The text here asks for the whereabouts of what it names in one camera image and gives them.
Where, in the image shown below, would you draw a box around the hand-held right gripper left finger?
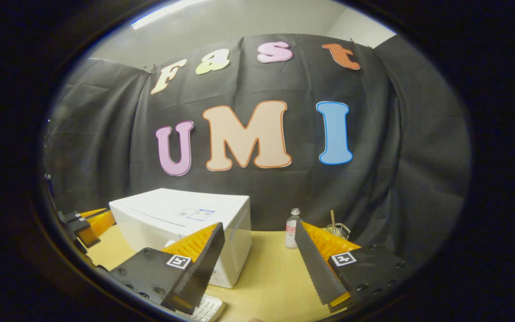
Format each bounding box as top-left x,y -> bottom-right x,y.
109,222 -> 225,314

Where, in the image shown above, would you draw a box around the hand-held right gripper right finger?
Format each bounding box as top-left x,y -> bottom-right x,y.
295,220 -> 405,312

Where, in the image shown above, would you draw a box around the white microwave oven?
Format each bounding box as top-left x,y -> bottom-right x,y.
109,188 -> 252,288

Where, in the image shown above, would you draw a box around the clear bottle with pink label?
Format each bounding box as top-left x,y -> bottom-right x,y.
285,208 -> 302,249

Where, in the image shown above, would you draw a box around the white plastic tray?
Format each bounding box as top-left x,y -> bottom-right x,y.
186,294 -> 226,322

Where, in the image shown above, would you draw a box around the black backdrop cloth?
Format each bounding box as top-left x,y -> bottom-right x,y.
43,34 -> 472,264

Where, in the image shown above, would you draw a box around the wire mesh holder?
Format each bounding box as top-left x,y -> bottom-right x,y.
325,223 -> 351,240

